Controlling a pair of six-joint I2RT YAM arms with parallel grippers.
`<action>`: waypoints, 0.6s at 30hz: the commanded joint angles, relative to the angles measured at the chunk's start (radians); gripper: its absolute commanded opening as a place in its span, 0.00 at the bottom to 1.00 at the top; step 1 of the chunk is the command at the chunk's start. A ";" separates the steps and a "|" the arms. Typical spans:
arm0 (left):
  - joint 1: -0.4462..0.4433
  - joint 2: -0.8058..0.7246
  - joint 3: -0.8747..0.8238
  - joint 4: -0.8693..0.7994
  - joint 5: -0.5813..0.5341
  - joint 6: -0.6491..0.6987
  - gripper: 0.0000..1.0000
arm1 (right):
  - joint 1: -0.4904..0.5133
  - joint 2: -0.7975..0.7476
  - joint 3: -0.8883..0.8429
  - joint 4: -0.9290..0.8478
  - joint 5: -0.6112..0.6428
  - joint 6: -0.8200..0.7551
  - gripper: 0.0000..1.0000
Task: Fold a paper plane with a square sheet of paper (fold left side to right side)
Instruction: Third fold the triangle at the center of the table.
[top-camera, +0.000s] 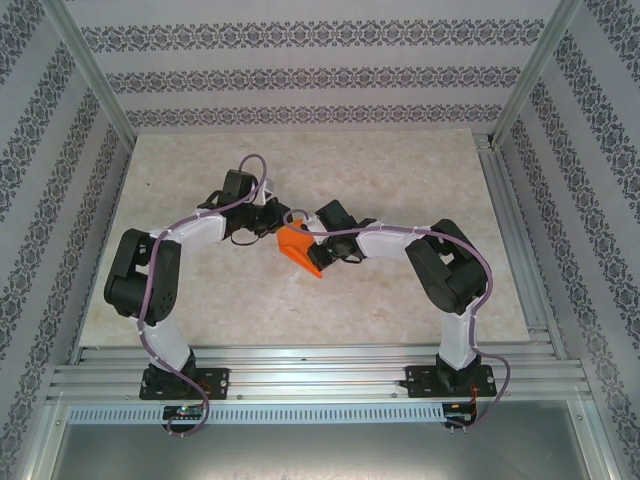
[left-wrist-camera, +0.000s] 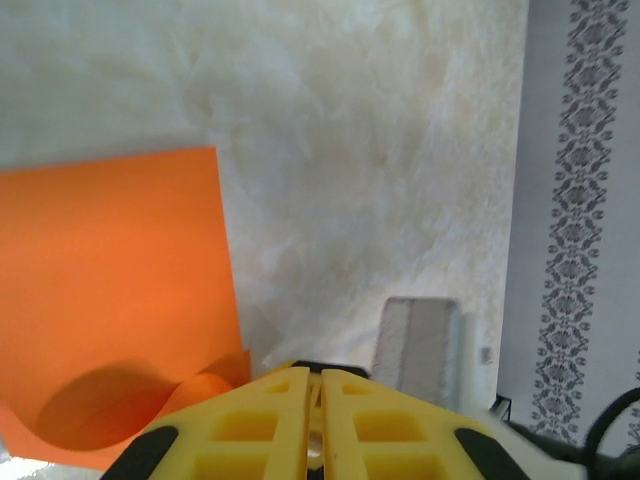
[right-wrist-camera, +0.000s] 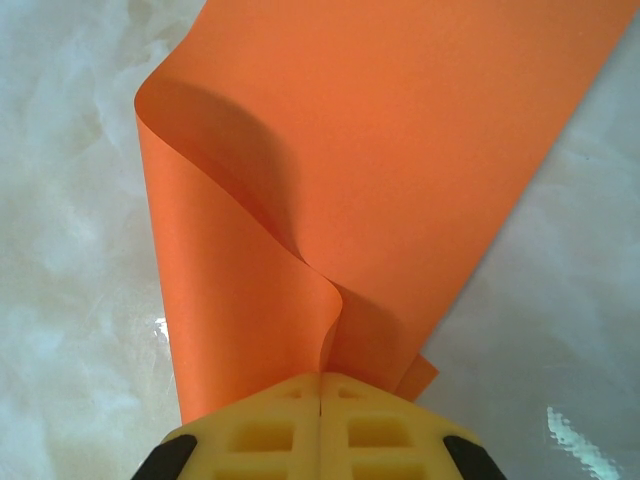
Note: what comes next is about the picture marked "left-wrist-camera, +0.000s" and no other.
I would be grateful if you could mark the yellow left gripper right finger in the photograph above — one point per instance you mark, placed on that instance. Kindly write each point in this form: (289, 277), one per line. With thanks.
(390, 405)

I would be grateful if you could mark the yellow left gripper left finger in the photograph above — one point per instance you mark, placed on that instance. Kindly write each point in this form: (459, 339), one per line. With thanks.
(250, 405)

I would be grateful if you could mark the orange paper sheet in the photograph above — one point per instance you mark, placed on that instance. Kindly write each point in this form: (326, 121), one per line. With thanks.
(110, 275)

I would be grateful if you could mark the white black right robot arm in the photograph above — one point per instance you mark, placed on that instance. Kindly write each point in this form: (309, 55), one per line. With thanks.
(540, 450)

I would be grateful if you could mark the aluminium side rail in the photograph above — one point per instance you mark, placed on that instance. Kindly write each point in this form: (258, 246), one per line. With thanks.
(415, 345)

